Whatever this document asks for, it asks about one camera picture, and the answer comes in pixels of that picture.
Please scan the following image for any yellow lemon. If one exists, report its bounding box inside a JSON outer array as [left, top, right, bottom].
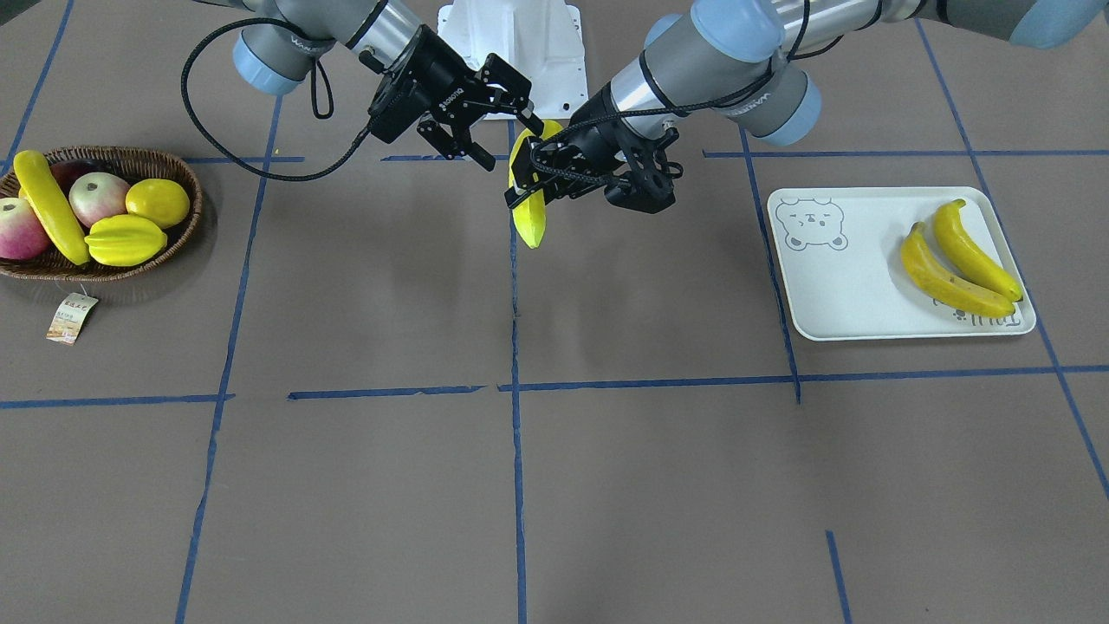
[[124, 180, 191, 231]]

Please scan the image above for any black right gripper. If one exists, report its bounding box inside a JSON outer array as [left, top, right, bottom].
[[369, 25, 545, 171]]

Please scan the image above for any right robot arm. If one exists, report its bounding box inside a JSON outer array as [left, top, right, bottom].
[[226, 1, 545, 171]]

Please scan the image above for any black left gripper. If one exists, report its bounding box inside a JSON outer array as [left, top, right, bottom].
[[503, 83, 637, 209]]

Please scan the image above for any brown wicker basket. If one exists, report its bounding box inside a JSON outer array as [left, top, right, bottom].
[[1, 146, 204, 282]]

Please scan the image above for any dark purple fruit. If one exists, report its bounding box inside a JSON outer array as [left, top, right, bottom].
[[50, 158, 116, 195]]

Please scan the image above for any paper price tag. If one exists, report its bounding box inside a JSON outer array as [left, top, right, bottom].
[[45, 291, 100, 345]]

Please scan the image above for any yellow banana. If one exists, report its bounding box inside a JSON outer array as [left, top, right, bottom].
[[899, 221, 1015, 319], [932, 198, 1025, 301], [509, 120, 563, 249], [12, 150, 92, 266]]

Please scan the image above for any yellow starfruit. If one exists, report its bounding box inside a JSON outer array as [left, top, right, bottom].
[[84, 214, 169, 266]]

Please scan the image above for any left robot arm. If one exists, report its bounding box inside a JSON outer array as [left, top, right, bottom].
[[503, 1, 1106, 213]]

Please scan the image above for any white rectangular bear tray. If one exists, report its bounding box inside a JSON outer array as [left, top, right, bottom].
[[766, 186, 1038, 342]]

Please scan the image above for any red pink apple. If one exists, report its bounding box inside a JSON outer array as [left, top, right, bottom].
[[1, 198, 52, 260]]

